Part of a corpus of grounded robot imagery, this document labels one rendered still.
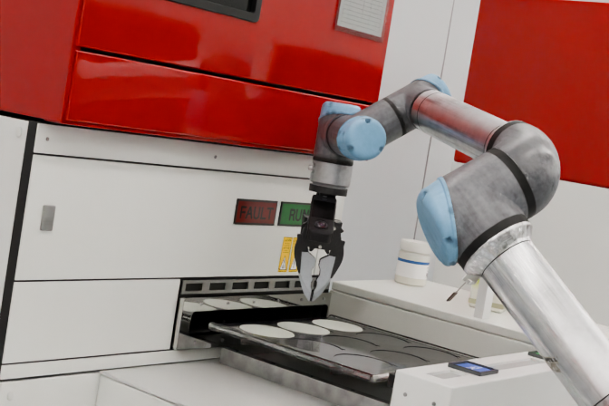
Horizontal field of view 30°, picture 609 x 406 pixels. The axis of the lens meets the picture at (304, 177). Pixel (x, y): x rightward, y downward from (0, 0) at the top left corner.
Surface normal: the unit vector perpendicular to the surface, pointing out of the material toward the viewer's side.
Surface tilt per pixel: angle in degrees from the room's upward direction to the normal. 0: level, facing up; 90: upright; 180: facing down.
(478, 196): 60
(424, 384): 90
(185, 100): 90
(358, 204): 90
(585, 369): 81
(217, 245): 90
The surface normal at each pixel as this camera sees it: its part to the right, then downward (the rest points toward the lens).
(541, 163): 0.46, -0.38
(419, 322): -0.61, -0.06
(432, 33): 0.78, 0.16
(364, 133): 0.29, 0.10
